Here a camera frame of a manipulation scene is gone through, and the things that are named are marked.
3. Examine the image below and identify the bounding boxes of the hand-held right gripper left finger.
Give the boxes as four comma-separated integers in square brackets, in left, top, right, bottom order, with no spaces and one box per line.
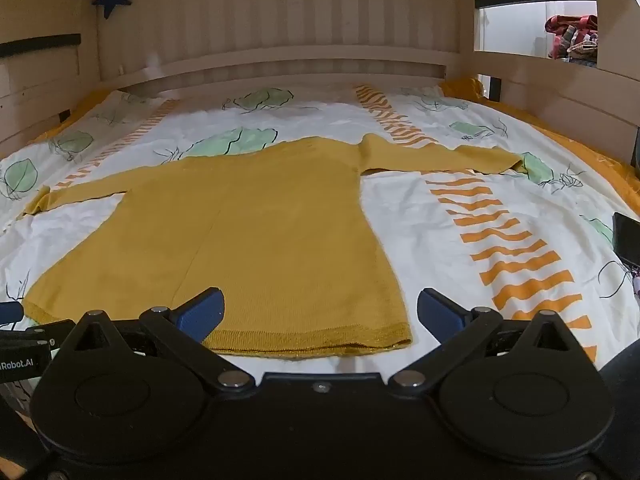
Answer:
[54,287,252,391]

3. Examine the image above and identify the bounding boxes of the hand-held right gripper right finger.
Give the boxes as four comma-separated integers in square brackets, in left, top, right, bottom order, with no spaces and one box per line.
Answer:
[389,287,587,391]

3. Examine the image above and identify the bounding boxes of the mustard yellow knit sweater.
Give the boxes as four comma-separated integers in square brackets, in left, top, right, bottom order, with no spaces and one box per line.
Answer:
[22,135,526,359]

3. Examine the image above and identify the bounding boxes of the pile of colourful clothes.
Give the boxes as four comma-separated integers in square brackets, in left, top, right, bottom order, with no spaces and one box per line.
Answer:
[544,13,599,65]

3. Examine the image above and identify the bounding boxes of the white leaf-print bedsheet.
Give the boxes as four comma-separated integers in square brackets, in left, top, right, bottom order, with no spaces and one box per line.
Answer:
[0,82,640,401]

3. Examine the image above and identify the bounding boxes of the black phone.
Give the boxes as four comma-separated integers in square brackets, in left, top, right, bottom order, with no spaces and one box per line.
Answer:
[612,212,640,264]

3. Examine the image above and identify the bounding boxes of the dark cloth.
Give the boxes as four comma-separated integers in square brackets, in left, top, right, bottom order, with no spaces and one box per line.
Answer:
[595,344,640,480]

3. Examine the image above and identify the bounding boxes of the wooden bed frame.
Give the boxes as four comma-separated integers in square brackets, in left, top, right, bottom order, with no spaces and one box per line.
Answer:
[0,0,640,171]

